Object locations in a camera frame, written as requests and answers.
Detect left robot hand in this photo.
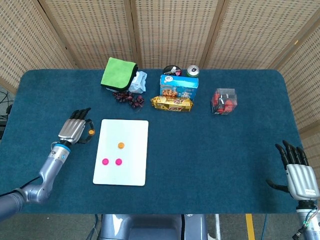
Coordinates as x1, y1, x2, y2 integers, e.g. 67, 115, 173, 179
57, 107, 96, 145

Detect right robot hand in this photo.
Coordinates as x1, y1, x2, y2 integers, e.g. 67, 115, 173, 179
265, 139, 320, 202

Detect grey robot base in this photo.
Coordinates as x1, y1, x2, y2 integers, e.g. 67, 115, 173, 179
99, 213, 209, 240

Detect dark red grape bunch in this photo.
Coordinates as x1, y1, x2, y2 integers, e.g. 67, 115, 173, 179
112, 91, 146, 109

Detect green folded cloth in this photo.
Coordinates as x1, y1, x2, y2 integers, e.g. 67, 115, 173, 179
100, 57, 139, 92

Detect white magnetic board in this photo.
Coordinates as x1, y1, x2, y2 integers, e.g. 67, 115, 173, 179
92, 118, 149, 187

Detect light blue wipes pack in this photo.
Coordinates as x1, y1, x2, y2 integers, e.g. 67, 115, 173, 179
128, 70, 148, 95

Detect white table leg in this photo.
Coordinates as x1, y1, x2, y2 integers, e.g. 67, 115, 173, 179
214, 213, 222, 240

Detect gold cracker packet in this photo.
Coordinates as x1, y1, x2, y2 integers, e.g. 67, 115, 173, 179
150, 95, 194, 113

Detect blue felt table cover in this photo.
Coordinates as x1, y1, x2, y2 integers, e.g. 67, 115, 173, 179
0, 68, 305, 215

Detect clear box of red clips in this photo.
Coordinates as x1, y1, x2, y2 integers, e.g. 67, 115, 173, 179
211, 87, 238, 116

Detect blue cookie box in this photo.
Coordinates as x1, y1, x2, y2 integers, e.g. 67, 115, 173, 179
159, 74, 200, 102

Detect black round dish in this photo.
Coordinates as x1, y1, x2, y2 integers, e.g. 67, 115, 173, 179
163, 64, 184, 76

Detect green soda can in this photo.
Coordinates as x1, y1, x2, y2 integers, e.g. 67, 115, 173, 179
186, 65, 201, 78

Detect woven folding screen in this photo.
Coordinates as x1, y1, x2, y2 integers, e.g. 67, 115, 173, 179
0, 0, 320, 181

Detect black floor cables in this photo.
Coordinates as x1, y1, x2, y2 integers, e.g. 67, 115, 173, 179
0, 90, 15, 120

